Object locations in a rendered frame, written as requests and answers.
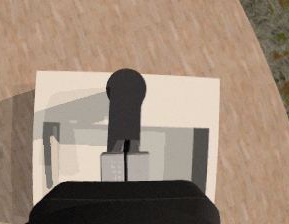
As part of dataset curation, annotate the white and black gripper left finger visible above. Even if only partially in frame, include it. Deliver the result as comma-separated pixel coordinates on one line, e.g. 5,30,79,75
100,140,127,181

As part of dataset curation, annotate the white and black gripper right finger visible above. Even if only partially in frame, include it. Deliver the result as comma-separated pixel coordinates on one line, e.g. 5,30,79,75
126,140,150,181

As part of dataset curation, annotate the white rectangular sink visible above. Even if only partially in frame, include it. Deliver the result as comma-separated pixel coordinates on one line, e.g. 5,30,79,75
33,71,220,207

